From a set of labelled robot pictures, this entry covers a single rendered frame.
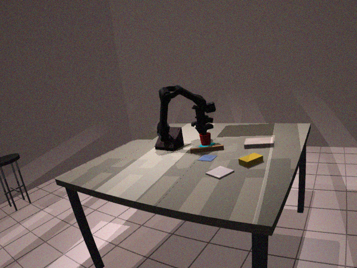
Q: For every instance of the yellow rectangular block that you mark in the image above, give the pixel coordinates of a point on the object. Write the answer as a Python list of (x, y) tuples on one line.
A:
[(251, 160)]

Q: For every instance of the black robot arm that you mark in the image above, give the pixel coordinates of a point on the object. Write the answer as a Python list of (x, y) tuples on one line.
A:
[(165, 96)]

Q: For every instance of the white flat square slab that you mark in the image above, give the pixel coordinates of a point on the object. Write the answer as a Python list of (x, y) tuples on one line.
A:
[(219, 172)]

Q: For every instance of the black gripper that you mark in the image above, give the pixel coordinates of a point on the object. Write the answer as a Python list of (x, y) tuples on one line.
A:
[(201, 125)]

